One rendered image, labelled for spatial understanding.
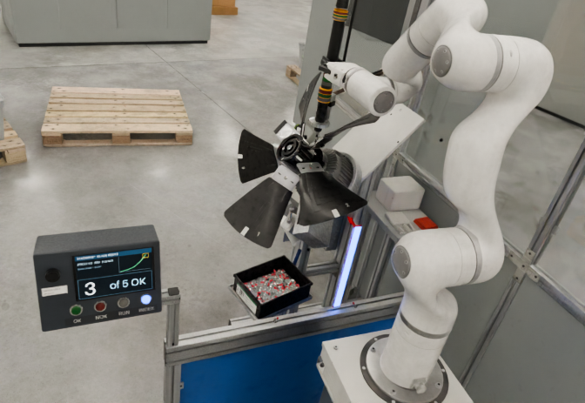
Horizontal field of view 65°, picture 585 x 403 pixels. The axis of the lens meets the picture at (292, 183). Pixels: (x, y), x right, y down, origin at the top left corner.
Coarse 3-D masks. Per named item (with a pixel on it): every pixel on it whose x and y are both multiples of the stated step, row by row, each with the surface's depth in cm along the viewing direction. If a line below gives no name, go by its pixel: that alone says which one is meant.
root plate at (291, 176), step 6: (282, 168) 170; (276, 174) 169; (282, 174) 169; (288, 174) 169; (294, 174) 169; (276, 180) 169; (282, 180) 169; (288, 180) 169; (294, 180) 169; (288, 186) 169; (294, 186) 169
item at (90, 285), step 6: (78, 282) 102; (84, 282) 103; (90, 282) 103; (96, 282) 104; (78, 288) 103; (84, 288) 103; (90, 288) 104; (96, 288) 104; (102, 288) 105; (78, 294) 103; (84, 294) 103; (90, 294) 104; (96, 294) 104; (102, 294) 105
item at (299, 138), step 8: (288, 136) 170; (296, 136) 167; (280, 144) 170; (288, 144) 168; (296, 144) 164; (304, 144) 164; (280, 152) 169; (288, 152) 165; (296, 152) 162; (304, 152) 164; (312, 152) 166; (320, 152) 171; (280, 160) 165; (288, 160) 163; (296, 160) 163; (304, 160) 165; (312, 160) 169; (320, 160) 169; (288, 168) 170
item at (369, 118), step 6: (366, 114) 161; (372, 114) 155; (354, 120) 159; (360, 120) 154; (366, 120) 151; (372, 120) 149; (348, 126) 155; (354, 126) 152; (330, 132) 161; (336, 132) 164
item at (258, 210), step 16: (256, 192) 169; (272, 192) 168; (288, 192) 168; (240, 208) 169; (256, 208) 167; (272, 208) 167; (240, 224) 167; (256, 224) 166; (272, 224) 166; (256, 240) 164; (272, 240) 164
